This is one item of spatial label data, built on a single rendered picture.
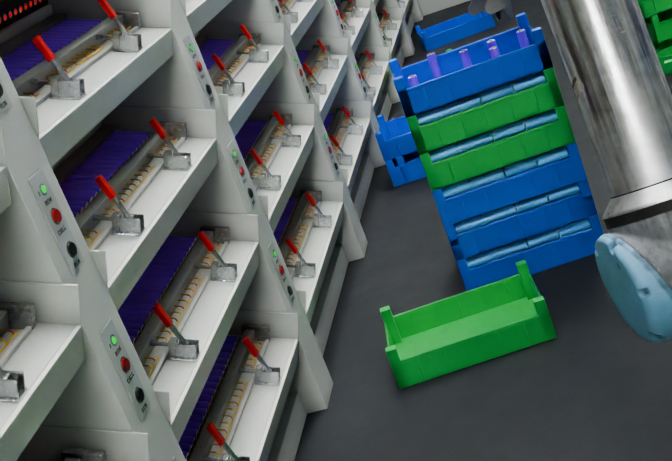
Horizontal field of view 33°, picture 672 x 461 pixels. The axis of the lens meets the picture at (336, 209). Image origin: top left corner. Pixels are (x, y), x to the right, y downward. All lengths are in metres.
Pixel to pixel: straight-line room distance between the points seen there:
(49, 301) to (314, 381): 0.88
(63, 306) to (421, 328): 1.09
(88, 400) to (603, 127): 0.70
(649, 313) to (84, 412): 0.68
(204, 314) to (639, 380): 0.70
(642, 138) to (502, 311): 0.89
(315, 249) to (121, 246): 0.97
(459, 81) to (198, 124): 0.55
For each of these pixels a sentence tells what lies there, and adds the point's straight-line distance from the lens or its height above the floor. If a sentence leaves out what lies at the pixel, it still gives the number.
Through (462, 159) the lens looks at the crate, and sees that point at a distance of 2.26.
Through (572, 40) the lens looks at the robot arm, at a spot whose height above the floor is 0.62.
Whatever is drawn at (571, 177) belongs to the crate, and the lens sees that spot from 2.31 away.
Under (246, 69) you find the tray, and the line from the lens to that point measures 2.39.
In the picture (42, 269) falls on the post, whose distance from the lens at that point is 1.31.
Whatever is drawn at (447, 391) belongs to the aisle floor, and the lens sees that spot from 2.03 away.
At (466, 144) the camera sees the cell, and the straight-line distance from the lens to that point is 2.26.
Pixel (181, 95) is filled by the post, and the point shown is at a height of 0.64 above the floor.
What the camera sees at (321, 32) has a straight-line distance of 3.31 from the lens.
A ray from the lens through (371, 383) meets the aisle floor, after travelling 2.15.
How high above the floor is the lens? 0.96
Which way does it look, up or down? 18 degrees down
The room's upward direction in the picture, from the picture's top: 21 degrees counter-clockwise
